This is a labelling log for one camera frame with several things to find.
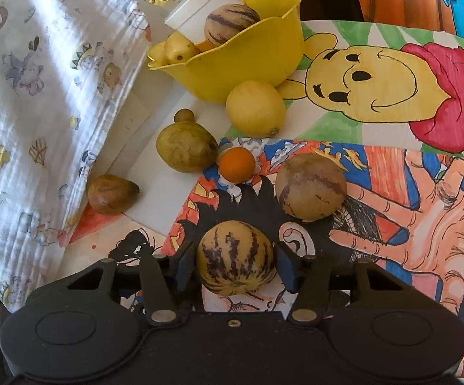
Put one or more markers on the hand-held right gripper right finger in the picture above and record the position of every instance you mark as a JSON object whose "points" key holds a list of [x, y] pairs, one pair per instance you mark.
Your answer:
{"points": [[290, 269]]}

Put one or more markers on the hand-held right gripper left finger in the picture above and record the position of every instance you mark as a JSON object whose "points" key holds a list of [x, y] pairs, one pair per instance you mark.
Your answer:
{"points": [[183, 268]]}

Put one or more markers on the striped yellow pepino melon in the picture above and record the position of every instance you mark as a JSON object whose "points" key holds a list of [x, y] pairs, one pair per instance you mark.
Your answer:
{"points": [[236, 256]]}

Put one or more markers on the brown potato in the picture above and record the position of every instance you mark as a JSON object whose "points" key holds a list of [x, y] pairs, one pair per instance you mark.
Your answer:
{"points": [[111, 194]]}

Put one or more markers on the yellow flower-shaped bowl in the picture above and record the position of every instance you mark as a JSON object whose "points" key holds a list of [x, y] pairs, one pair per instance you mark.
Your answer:
{"points": [[236, 62]]}

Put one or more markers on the brown round pepino melon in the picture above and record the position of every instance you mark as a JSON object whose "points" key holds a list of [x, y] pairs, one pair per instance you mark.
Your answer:
{"points": [[311, 188]]}

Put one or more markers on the colourful cartoon drawing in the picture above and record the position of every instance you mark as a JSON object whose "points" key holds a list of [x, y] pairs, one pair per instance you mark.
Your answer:
{"points": [[396, 228]]}

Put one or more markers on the small orange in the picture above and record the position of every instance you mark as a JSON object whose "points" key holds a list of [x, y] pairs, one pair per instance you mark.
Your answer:
{"points": [[237, 164]]}

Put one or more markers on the small brown round fruit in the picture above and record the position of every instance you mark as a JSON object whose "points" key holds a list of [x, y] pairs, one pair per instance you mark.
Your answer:
{"points": [[184, 115]]}

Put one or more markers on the yellow lemon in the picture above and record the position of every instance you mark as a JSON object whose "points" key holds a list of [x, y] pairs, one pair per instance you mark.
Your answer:
{"points": [[256, 108]]}

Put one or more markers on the white board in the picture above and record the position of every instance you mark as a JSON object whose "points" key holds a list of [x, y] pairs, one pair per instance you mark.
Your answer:
{"points": [[167, 102]]}

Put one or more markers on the white printed blanket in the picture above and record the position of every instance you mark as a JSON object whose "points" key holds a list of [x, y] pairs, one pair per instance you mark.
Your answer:
{"points": [[35, 108]]}

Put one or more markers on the orange fruit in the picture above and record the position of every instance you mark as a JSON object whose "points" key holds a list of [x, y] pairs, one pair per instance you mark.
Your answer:
{"points": [[204, 45]]}

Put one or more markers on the striped tan pepino melon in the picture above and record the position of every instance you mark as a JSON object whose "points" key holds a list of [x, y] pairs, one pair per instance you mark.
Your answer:
{"points": [[230, 24]]}

